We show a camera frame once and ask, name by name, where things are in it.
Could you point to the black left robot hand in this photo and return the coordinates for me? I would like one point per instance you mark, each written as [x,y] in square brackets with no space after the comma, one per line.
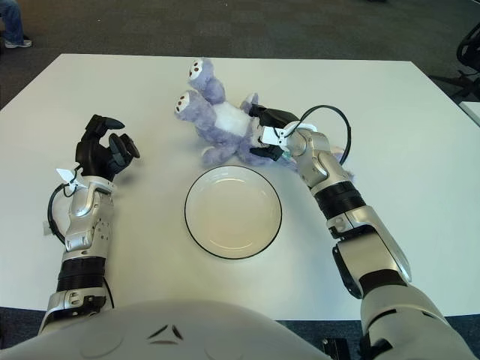
[92,153]

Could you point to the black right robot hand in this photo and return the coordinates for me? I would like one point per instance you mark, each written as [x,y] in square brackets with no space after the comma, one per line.
[275,117]

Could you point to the purple plush bunny doll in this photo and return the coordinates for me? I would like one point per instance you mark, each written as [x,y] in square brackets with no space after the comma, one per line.
[228,120]

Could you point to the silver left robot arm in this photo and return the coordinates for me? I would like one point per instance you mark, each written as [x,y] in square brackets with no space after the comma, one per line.
[84,221]

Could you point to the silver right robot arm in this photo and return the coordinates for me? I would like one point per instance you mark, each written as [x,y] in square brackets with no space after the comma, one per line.
[371,225]

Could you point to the white plate with black rim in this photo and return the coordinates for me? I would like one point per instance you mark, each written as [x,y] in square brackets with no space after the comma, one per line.
[232,213]

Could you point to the white right wrist tag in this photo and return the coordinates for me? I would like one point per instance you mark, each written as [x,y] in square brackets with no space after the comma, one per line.
[272,135]

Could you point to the white wrist tag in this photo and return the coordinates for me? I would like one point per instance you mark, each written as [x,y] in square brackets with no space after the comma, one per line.
[272,135]
[64,173]

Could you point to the white left wrist tag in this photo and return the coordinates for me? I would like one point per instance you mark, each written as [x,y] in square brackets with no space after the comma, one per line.
[64,173]

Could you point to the white sneaker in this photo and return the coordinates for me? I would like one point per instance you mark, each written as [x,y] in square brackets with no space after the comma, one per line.
[18,44]

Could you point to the person leg in jeans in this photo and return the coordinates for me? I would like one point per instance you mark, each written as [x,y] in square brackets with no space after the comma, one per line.
[11,18]

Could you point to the grey robot torso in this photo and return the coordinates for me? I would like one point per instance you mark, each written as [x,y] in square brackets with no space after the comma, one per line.
[168,330]

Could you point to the white neighbouring table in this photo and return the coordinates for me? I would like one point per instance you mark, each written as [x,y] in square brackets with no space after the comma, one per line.
[473,111]

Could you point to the black office chair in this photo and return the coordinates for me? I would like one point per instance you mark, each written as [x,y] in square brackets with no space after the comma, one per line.
[468,47]

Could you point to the black bracket below table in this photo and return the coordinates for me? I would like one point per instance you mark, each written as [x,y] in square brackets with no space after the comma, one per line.
[335,348]

